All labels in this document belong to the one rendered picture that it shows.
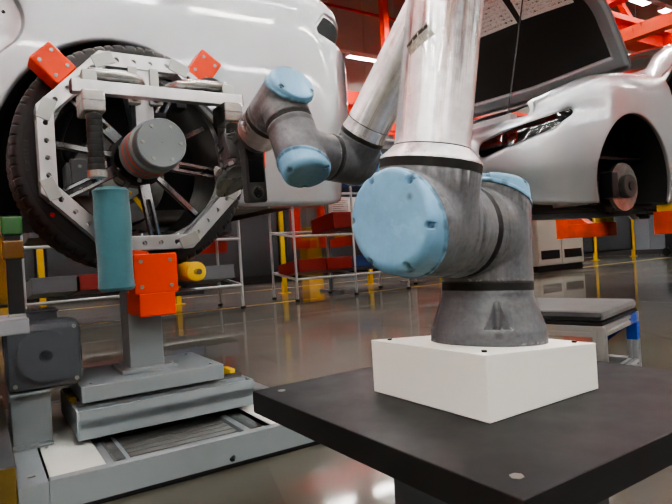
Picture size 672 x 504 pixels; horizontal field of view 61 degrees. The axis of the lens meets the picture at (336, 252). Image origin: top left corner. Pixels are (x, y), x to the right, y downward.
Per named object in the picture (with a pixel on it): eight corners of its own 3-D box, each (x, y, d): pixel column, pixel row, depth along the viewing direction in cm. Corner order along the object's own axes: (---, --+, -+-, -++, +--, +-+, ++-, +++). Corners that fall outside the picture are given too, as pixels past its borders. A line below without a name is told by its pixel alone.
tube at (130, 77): (140, 106, 156) (138, 68, 156) (159, 87, 140) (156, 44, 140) (70, 101, 147) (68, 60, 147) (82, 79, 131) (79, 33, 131)
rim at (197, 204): (205, 112, 199) (45, 74, 172) (229, 95, 179) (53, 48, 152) (192, 255, 195) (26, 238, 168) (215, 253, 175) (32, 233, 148)
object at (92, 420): (214, 387, 204) (212, 360, 204) (255, 407, 174) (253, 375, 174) (61, 415, 177) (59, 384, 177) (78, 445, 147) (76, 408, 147)
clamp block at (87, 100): (99, 120, 138) (97, 98, 138) (106, 111, 130) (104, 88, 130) (76, 118, 135) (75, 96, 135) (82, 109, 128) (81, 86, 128)
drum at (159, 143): (168, 181, 166) (165, 133, 166) (191, 170, 148) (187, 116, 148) (117, 180, 158) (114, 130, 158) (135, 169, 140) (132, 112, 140)
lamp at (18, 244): (23, 259, 121) (22, 240, 121) (24, 258, 118) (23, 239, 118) (2, 260, 119) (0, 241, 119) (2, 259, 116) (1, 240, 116)
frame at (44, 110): (236, 246, 177) (226, 72, 176) (245, 245, 171) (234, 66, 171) (41, 256, 148) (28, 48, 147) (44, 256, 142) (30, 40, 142)
